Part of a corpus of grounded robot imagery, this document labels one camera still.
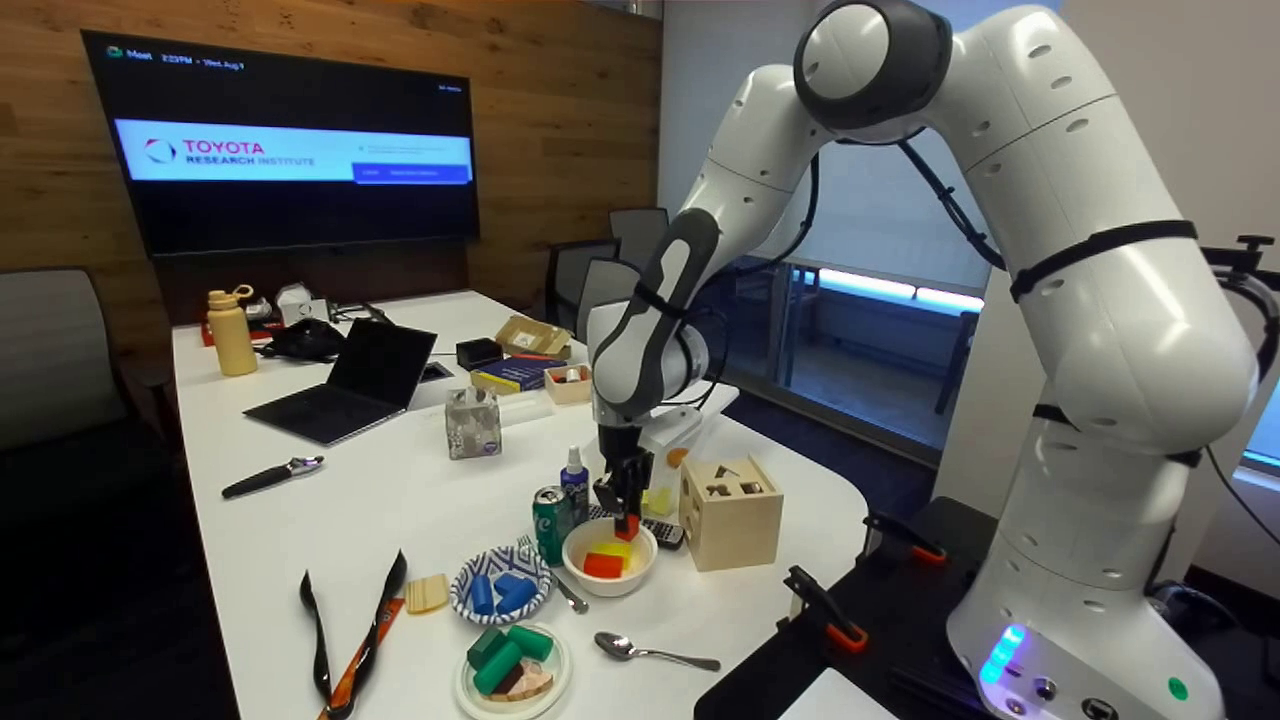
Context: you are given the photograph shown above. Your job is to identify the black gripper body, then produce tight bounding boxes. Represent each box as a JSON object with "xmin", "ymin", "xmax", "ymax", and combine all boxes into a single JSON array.
[{"xmin": 593, "ymin": 422, "xmax": 662, "ymax": 499}]

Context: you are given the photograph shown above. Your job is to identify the green soda can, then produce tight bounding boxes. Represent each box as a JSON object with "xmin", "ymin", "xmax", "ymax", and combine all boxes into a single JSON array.
[{"xmin": 528, "ymin": 483, "xmax": 575, "ymax": 571}]

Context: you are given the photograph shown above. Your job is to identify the white bowl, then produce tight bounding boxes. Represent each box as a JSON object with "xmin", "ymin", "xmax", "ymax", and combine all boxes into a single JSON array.
[{"xmin": 556, "ymin": 518, "xmax": 664, "ymax": 604}]

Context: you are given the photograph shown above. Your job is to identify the wooden shape sorter box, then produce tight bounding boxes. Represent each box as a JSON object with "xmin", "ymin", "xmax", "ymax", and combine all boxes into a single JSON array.
[{"xmin": 677, "ymin": 455, "xmax": 787, "ymax": 578}]

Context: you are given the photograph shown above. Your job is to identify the small wooden tray box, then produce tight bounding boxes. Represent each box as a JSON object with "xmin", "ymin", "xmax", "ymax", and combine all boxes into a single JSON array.
[{"xmin": 541, "ymin": 365, "xmax": 601, "ymax": 410}]

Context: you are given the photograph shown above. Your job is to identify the blue flat box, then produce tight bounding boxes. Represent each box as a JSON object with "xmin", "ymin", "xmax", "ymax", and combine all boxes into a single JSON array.
[{"xmin": 468, "ymin": 358, "xmax": 565, "ymax": 397}]

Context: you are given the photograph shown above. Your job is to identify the blue toy blocks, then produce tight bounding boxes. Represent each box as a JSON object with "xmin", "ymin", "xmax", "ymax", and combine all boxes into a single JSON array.
[{"xmin": 464, "ymin": 571, "xmax": 541, "ymax": 620}]

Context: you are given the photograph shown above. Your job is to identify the metal spoon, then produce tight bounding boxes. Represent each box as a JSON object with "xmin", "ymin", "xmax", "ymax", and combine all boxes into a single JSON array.
[{"xmin": 593, "ymin": 629, "xmax": 730, "ymax": 675}]

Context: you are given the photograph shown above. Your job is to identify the cardboard box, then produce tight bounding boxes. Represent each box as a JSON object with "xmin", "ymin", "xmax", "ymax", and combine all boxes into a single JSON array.
[{"xmin": 492, "ymin": 313, "xmax": 575, "ymax": 365}]

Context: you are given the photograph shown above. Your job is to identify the blue patterned plate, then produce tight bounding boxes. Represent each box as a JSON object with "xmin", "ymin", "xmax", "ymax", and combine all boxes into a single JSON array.
[{"xmin": 449, "ymin": 544, "xmax": 556, "ymax": 631}]

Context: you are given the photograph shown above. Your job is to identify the green toy block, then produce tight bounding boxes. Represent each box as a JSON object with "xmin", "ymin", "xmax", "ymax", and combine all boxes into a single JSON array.
[
  {"xmin": 507, "ymin": 620, "xmax": 559, "ymax": 665},
  {"xmin": 464, "ymin": 623, "xmax": 517, "ymax": 675}
]

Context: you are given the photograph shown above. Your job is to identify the small black box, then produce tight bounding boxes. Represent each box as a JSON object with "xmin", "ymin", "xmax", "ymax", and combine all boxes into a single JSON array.
[{"xmin": 453, "ymin": 336, "xmax": 507, "ymax": 375}]

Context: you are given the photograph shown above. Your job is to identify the grey office chair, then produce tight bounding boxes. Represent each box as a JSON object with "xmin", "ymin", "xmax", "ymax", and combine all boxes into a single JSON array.
[
  {"xmin": 0, "ymin": 268, "xmax": 141, "ymax": 462},
  {"xmin": 548, "ymin": 203, "xmax": 671, "ymax": 339}
]

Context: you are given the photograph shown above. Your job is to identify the flat cork piece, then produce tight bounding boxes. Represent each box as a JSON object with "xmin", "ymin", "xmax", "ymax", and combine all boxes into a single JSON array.
[{"xmin": 402, "ymin": 571, "xmax": 455, "ymax": 620}]

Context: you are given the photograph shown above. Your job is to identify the white plate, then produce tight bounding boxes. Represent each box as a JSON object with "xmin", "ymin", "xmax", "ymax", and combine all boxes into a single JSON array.
[{"xmin": 449, "ymin": 620, "xmax": 582, "ymax": 720}]

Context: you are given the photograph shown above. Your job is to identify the black orange clamp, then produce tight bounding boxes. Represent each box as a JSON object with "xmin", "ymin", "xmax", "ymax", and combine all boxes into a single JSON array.
[
  {"xmin": 781, "ymin": 563, "xmax": 878, "ymax": 661},
  {"xmin": 860, "ymin": 514, "xmax": 957, "ymax": 571}
]

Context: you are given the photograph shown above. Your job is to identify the black mounting board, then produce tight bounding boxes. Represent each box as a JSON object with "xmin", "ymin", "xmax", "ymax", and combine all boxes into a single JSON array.
[{"xmin": 694, "ymin": 492, "xmax": 1006, "ymax": 720}]

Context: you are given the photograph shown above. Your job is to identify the black laptop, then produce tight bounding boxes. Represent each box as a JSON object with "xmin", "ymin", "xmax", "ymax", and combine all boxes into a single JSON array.
[{"xmin": 242, "ymin": 315, "xmax": 439, "ymax": 454}]

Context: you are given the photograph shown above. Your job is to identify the black cloth bag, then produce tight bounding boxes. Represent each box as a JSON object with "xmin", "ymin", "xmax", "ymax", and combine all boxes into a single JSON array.
[{"xmin": 255, "ymin": 315, "xmax": 353, "ymax": 370}]

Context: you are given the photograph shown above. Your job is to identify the black marker pen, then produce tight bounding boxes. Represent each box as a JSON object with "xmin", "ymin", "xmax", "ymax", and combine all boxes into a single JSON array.
[{"xmin": 218, "ymin": 454, "xmax": 330, "ymax": 504}]

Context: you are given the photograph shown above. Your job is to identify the yellow water bottle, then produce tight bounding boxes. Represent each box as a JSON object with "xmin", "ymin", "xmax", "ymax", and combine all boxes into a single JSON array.
[{"xmin": 199, "ymin": 282, "xmax": 264, "ymax": 382}]

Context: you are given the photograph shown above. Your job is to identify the wall television screen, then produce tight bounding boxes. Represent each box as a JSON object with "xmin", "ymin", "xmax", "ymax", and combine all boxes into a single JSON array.
[{"xmin": 81, "ymin": 30, "xmax": 485, "ymax": 263}]

